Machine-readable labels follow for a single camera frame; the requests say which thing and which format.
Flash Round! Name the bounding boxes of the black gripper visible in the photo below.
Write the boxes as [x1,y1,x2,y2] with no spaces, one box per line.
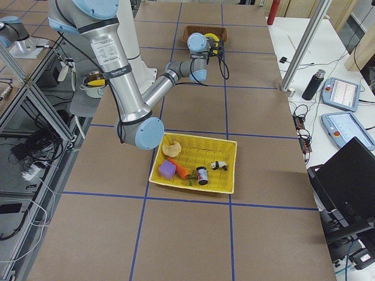
[208,39,224,57]

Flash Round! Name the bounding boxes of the yellow tape roll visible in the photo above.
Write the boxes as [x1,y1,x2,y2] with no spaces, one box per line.
[204,33,220,42]

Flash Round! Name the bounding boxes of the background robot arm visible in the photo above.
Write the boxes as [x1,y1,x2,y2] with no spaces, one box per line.
[1,16,42,59]

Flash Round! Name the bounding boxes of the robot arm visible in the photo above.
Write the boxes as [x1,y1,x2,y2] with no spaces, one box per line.
[48,1,223,150]

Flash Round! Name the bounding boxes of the brown wicker basket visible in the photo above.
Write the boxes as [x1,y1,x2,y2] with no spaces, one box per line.
[183,25,227,52]

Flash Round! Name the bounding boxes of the yellow plastic basket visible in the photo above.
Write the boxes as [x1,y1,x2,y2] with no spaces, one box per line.
[149,133,237,194]

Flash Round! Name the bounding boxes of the small black device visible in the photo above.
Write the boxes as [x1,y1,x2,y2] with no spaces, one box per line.
[279,57,288,63]

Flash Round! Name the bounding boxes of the red cylinder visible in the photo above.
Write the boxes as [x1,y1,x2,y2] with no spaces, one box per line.
[267,0,281,25]

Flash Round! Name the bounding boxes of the black water bottle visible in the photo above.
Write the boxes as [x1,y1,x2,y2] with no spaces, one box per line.
[302,69,326,101]

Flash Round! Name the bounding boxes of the toy croissant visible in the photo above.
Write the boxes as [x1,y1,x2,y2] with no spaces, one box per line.
[162,141,182,158]

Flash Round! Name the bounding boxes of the toy panda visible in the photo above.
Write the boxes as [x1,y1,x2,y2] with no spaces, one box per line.
[210,161,228,171]

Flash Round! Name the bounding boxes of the small can with black lid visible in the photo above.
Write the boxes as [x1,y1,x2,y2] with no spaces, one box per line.
[196,166,209,186]

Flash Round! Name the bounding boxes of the steel pot with corn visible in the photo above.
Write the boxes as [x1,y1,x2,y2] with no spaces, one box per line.
[79,71,107,99]

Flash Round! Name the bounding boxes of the orange toy carrot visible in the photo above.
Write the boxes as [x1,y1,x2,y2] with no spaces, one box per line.
[168,157,190,179]

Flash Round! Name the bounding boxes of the purple foam block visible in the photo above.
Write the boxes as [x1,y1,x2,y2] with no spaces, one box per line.
[158,160,176,180]

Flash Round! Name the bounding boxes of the far teach pendant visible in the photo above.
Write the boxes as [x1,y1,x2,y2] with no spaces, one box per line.
[321,77,361,112]

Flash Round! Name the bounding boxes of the teach pendant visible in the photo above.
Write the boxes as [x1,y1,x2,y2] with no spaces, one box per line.
[321,77,361,112]
[321,112,374,151]

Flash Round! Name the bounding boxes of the near teach pendant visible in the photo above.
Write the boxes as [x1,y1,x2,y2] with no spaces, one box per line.
[321,112,374,151]

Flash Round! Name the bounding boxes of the black laptop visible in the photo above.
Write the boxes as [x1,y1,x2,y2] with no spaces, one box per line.
[308,137,374,245]

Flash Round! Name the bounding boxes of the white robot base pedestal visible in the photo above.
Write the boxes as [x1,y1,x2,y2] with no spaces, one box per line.
[117,0,157,94]

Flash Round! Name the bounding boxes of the aluminium post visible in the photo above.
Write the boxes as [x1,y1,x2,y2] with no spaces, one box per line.
[280,0,332,94]

